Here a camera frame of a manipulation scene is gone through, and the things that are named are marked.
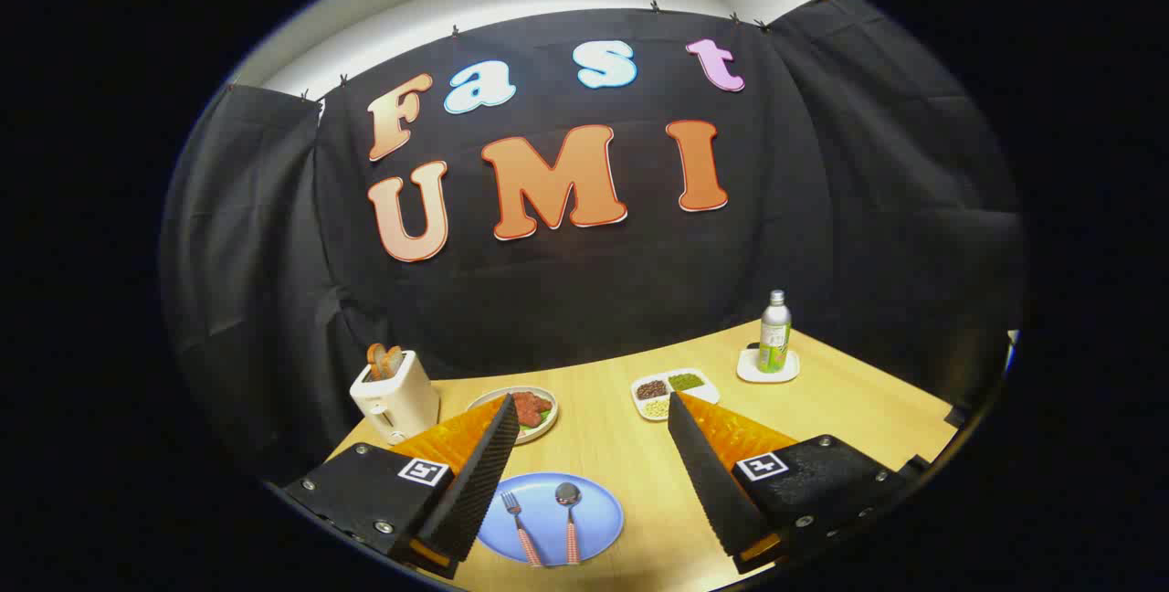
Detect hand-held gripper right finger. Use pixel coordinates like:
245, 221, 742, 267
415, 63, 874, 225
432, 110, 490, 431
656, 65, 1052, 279
667, 391, 932, 575

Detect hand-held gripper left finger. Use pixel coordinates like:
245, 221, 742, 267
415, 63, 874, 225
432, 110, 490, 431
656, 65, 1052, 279
281, 394, 521, 580

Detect fork with striped handle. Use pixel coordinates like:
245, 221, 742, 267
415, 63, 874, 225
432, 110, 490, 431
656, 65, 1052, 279
500, 492, 544, 568

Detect spoon with striped handle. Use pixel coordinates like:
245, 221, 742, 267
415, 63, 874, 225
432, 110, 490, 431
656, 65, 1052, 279
555, 482, 583, 566

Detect white divided tray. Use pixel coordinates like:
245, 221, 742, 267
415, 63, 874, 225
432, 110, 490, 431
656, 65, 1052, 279
631, 368, 720, 422

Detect beige round food plate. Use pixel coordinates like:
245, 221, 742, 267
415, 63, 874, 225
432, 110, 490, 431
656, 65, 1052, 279
468, 386, 559, 445

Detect red-brown meat pieces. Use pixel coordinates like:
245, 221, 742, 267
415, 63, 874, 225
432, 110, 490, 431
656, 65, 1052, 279
511, 391, 553, 428

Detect white toaster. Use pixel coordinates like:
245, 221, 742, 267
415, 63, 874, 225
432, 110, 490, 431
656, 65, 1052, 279
350, 350, 441, 445

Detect blue round plate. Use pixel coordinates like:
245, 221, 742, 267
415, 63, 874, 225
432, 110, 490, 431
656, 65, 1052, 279
477, 472, 625, 567

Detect white square coaster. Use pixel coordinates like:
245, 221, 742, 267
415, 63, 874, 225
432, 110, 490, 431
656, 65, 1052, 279
736, 347, 801, 384

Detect silver bottle green label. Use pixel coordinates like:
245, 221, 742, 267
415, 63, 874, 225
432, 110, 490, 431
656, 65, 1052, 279
757, 290, 793, 375

